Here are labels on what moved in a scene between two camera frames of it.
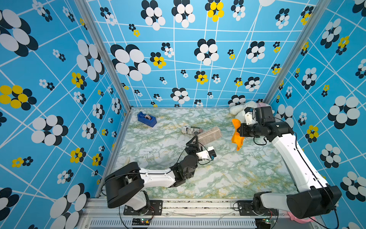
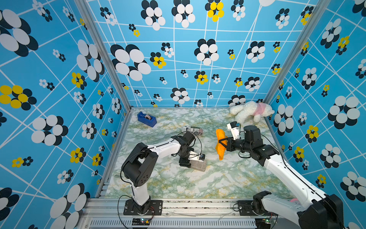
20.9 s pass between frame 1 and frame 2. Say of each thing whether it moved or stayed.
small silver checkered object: stayed
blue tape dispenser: stayed
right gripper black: moved
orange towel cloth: moved
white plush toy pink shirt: stayed
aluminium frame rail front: stayed
